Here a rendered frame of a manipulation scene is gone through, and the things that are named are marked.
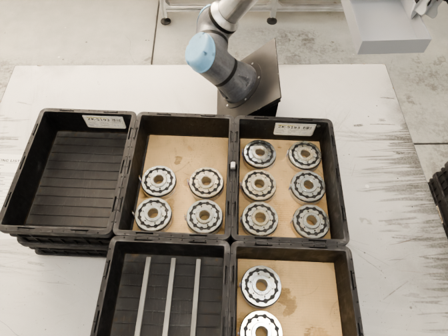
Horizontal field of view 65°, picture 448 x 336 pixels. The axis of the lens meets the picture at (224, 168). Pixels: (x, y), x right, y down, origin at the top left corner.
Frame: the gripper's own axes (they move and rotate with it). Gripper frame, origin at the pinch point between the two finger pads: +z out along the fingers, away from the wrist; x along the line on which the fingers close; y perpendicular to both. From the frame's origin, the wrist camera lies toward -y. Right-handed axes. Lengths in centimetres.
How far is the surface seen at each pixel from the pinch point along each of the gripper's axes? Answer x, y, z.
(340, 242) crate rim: -30, 66, 24
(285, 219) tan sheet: -37, 55, 37
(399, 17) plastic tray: -1.9, -2.6, 3.8
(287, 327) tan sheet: -41, 83, 38
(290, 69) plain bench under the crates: -18, -18, 45
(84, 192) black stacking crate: -94, 42, 53
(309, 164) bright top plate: -29, 39, 32
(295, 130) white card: -32, 28, 30
